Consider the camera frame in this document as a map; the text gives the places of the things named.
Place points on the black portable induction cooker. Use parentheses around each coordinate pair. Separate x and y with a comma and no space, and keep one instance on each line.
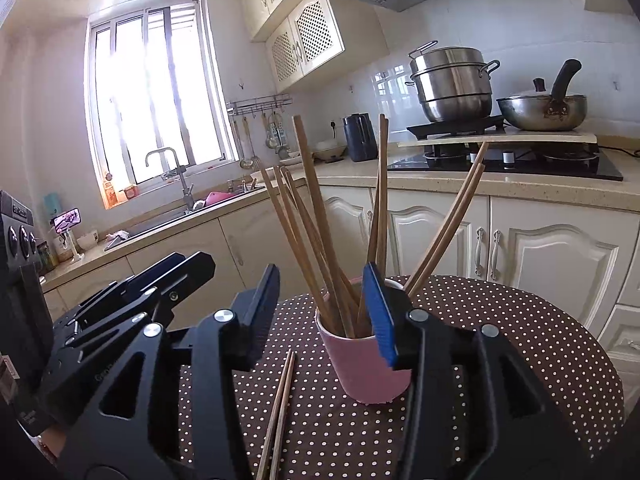
(440,130)

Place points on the stack of white bowls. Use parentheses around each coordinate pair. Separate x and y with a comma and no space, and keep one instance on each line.
(330,150)

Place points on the orange bottle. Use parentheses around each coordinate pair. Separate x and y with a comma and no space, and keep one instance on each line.
(110,192)

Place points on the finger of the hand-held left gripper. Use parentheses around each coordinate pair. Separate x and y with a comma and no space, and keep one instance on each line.
(192,272)
(150,271)

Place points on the steel wall rack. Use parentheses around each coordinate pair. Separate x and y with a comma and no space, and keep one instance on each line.
(260,104)

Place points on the pink cup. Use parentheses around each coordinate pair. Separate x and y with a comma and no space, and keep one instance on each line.
(360,365)

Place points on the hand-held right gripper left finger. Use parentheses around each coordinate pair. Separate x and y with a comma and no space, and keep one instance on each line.
(265,310)

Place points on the bunch of wooden chopsticks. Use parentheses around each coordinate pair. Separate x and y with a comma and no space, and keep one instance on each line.
(382,200)

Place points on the cream base cabinets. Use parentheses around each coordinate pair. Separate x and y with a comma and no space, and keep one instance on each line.
(550,260)

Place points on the black glass gas hob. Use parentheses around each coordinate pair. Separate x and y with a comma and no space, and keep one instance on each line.
(610,170)

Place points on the red plastic basin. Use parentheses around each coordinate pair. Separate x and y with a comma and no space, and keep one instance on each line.
(217,198)

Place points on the beige kitchen countertop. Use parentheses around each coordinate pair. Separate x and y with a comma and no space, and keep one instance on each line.
(350,172)

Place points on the cream stone board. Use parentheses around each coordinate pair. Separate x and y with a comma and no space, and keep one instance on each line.
(550,137)

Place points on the steel wok lid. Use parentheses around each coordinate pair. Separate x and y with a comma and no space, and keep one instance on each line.
(525,94)

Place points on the smartphone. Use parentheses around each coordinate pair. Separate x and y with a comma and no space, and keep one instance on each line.
(67,219)

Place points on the steel kitchen sink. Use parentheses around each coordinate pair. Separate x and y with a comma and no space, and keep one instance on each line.
(160,222)

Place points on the brown polka-dot tablecloth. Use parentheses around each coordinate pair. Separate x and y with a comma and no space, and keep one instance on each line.
(500,320)

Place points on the barred kitchen window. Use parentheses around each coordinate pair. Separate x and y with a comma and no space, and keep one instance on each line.
(150,100)

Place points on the dark blue kettle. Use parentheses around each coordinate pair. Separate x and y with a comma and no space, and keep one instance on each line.
(360,142)

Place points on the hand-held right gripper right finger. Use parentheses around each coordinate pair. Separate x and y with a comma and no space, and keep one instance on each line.
(381,320)

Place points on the steel kitchen faucet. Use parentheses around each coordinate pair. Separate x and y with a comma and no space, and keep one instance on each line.
(187,195)

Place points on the wall outlet with plug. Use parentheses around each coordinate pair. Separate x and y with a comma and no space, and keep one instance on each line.
(332,124)

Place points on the crumpled dishcloth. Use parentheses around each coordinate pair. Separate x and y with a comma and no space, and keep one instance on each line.
(117,239)

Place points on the long wooden chopstick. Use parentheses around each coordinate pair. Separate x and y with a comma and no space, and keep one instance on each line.
(273,420)
(283,420)

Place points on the white mug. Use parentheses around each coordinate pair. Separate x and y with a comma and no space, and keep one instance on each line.
(87,241)

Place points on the small glass jar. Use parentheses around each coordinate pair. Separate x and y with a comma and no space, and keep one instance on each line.
(130,192)

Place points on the cream lattice-door wall cabinet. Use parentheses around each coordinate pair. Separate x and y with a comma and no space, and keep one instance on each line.
(310,30)

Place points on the steel steamer pot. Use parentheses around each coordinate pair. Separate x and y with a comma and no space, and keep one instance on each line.
(450,95)

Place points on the white phone stand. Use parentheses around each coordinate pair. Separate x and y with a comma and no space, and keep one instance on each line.
(75,250)

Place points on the person's left hand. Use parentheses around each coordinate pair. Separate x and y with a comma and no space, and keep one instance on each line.
(50,442)

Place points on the steel spatula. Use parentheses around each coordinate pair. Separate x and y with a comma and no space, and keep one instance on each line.
(255,162)

